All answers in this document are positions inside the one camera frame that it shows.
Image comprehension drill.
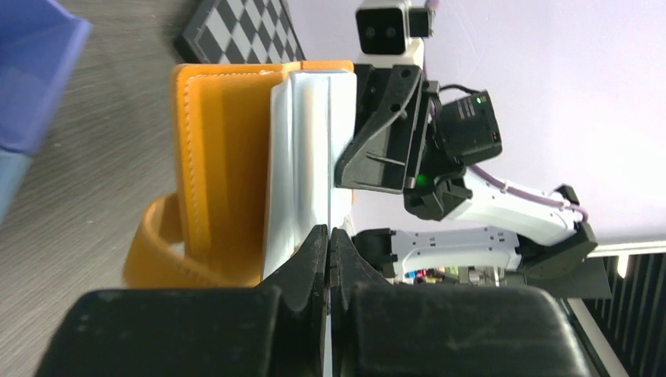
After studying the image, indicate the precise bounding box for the black white checkerboard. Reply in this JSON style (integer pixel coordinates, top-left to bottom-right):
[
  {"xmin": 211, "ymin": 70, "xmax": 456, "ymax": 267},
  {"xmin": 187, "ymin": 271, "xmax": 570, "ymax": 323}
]
[{"xmin": 174, "ymin": 0, "xmax": 305, "ymax": 64}]

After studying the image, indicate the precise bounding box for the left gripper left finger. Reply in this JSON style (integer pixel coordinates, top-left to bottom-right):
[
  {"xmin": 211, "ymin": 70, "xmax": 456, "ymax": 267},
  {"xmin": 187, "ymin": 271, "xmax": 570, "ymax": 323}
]
[{"xmin": 260, "ymin": 225, "xmax": 329, "ymax": 376}]

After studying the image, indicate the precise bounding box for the blue purple three-drawer organizer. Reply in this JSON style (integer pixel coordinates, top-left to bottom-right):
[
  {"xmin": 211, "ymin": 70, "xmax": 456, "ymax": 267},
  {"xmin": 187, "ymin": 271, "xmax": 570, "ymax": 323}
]
[{"xmin": 1, "ymin": 0, "xmax": 91, "ymax": 214}]

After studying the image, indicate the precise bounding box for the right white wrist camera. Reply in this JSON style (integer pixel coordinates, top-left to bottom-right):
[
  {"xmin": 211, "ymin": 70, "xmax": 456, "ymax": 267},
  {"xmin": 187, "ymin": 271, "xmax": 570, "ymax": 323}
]
[{"xmin": 355, "ymin": 0, "xmax": 439, "ymax": 68}]

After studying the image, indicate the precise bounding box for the orange leather card holder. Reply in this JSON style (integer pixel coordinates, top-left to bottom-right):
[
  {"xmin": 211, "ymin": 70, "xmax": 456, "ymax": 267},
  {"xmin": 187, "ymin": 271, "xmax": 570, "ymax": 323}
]
[{"xmin": 123, "ymin": 60, "xmax": 353, "ymax": 288}]

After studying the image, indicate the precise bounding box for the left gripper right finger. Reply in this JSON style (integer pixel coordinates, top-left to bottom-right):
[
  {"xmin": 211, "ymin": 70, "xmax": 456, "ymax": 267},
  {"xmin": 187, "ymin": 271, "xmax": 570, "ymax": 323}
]
[{"xmin": 330, "ymin": 229, "xmax": 396, "ymax": 376}]

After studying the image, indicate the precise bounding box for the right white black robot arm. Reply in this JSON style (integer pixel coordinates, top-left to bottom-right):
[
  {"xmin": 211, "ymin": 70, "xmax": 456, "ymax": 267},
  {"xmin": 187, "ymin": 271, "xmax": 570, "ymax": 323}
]
[{"xmin": 335, "ymin": 64, "xmax": 611, "ymax": 299}]

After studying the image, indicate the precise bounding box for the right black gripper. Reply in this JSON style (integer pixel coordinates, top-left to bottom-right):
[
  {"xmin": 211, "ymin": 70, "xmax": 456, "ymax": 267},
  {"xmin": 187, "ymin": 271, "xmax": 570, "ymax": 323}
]
[{"xmin": 334, "ymin": 64, "xmax": 423, "ymax": 194}]

